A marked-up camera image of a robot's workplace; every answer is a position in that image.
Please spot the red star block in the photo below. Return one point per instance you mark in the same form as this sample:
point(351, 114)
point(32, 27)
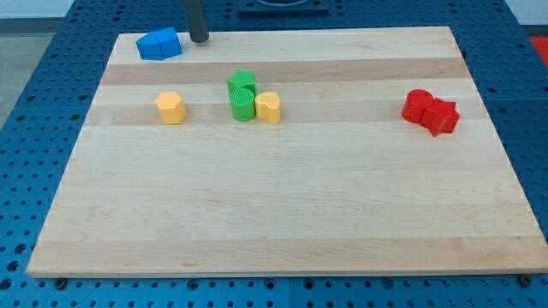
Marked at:
point(440, 117)

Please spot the green star block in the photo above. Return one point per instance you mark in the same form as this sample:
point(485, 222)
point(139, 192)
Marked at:
point(241, 79)

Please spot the yellow heart block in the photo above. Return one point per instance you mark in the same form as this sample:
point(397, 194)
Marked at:
point(268, 107)

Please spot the blue triangular block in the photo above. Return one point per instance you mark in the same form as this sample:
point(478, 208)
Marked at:
point(148, 47)

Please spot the yellow hexagon block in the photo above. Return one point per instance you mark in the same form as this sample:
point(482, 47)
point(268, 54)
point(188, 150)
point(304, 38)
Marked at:
point(171, 107)

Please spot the green cylinder block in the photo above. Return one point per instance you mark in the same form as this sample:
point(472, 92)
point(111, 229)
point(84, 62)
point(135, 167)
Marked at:
point(242, 104)

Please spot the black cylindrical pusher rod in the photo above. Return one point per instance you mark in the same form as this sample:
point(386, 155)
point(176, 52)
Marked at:
point(196, 18)

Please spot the wooden board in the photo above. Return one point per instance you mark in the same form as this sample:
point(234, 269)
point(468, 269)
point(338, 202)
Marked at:
point(342, 185)

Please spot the red cylinder block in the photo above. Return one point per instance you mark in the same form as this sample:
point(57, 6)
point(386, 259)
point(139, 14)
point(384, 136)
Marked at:
point(417, 101)

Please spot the blue cube block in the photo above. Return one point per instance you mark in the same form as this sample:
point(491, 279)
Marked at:
point(168, 42)

